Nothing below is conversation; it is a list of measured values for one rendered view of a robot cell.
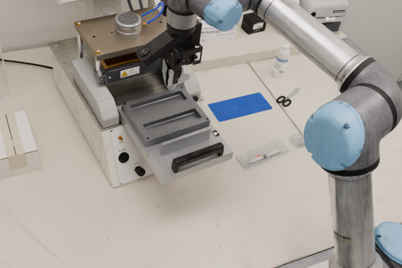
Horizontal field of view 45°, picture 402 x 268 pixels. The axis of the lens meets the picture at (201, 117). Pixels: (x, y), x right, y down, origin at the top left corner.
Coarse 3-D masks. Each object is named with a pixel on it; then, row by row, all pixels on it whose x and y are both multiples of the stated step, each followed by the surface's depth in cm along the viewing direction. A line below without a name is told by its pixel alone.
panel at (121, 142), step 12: (108, 132) 140; (120, 132) 142; (120, 144) 143; (132, 144) 145; (132, 156) 146; (120, 168) 145; (132, 168) 147; (144, 168) 149; (120, 180) 146; (132, 180) 148
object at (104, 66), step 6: (126, 54) 144; (132, 54) 145; (102, 60) 141; (108, 60) 141; (114, 60) 141; (120, 60) 142; (126, 60) 142; (132, 60) 143; (138, 60) 144; (102, 66) 144; (108, 66) 139; (114, 66) 140
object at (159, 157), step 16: (128, 128) 136; (208, 128) 133; (144, 144) 131; (160, 144) 132; (176, 144) 129; (192, 144) 133; (208, 144) 134; (224, 144) 134; (160, 160) 127; (208, 160) 129; (224, 160) 133; (160, 176) 124; (176, 176) 126
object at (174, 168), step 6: (216, 144) 128; (222, 144) 129; (198, 150) 126; (204, 150) 126; (210, 150) 127; (216, 150) 128; (222, 150) 129; (180, 156) 124; (186, 156) 124; (192, 156) 124; (198, 156) 125; (204, 156) 127; (174, 162) 123; (180, 162) 123; (186, 162) 124; (192, 162) 126; (174, 168) 124
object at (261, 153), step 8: (272, 144) 165; (280, 144) 165; (248, 152) 161; (256, 152) 161; (264, 152) 162; (272, 152) 162; (280, 152) 162; (240, 160) 158; (248, 160) 158; (256, 160) 158
